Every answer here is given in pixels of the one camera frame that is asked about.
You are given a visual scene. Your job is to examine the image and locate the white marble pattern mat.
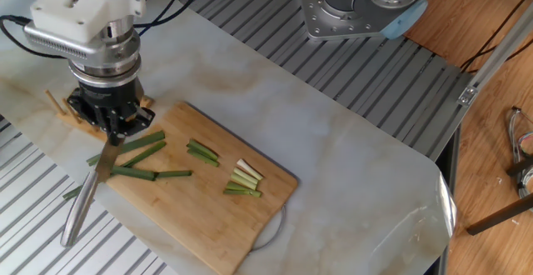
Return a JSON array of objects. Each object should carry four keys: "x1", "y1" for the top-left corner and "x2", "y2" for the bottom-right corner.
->
[{"x1": 0, "y1": 0, "x2": 457, "y2": 275}]

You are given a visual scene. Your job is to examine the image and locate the black floor cable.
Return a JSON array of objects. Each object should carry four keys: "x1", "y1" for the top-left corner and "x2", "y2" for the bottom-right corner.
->
[{"x1": 461, "y1": 7, "x2": 533, "y2": 73}]

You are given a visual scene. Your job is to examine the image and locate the bamboo cutting board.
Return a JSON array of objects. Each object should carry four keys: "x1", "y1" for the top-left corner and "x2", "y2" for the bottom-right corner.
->
[{"x1": 93, "y1": 100, "x2": 299, "y2": 274}]

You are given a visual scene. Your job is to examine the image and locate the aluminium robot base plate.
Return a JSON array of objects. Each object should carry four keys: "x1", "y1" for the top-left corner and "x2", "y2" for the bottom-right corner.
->
[{"x1": 301, "y1": 0, "x2": 394, "y2": 42}]

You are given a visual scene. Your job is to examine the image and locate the aluminium frame post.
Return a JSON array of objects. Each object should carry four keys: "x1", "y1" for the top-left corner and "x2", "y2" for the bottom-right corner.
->
[{"x1": 456, "y1": 23, "x2": 533, "y2": 106}]

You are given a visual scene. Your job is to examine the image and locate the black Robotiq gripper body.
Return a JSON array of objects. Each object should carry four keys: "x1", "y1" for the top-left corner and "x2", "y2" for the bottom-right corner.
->
[{"x1": 67, "y1": 78, "x2": 149, "y2": 131}]

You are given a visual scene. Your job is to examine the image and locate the wooden slotted rack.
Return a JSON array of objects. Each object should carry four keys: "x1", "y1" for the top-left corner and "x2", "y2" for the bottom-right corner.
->
[{"x1": 44, "y1": 90, "x2": 156, "y2": 128}]

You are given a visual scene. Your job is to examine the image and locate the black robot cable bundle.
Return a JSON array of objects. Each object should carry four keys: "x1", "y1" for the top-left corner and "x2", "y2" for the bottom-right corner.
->
[{"x1": 0, "y1": 0, "x2": 209, "y2": 51}]

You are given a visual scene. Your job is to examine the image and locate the green garlic stalk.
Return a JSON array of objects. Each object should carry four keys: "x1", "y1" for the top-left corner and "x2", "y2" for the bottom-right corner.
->
[{"x1": 63, "y1": 141, "x2": 167, "y2": 199}]

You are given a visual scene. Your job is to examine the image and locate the short green garlic leaf piece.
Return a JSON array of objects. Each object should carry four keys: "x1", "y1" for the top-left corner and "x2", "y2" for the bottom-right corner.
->
[{"x1": 188, "y1": 139, "x2": 222, "y2": 161}]

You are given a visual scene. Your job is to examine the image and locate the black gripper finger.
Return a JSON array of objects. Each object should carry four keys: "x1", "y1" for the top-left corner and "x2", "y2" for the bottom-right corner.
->
[
  {"x1": 117, "y1": 107, "x2": 156, "y2": 141},
  {"x1": 70, "y1": 102, "x2": 112, "y2": 136}
]

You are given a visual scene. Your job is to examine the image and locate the long green garlic leaf piece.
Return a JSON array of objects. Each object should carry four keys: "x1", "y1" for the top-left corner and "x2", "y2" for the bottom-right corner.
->
[
  {"x1": 157, "y1": 170, "x2": 193, "y2": 179},
  {"x1": 186, "y1": 147, "x2": 219, "y2": 168},
  {"x1": 100, "y1": 165, "x2": 157, "y2": 182},
  {"x1": 87, "y1": 130, "x2": 166, "y2": 166}
]

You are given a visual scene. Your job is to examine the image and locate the black bar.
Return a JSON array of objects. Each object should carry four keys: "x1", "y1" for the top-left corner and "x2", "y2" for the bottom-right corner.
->
[{"x1": 466, "y1": 197, "x2": 533, "y2": 237}]

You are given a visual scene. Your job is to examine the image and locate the metal wire board loop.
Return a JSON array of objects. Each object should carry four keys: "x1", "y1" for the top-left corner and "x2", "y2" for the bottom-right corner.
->
[{"x1": 250, "y1": 207, "x2": 289, "y2": 251}]

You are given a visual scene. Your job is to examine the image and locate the steel kitchen knife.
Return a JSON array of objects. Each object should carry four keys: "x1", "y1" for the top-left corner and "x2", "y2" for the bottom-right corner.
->
[{"x1": 60, "y1": 130, "x2": 122, "y2": 248}]

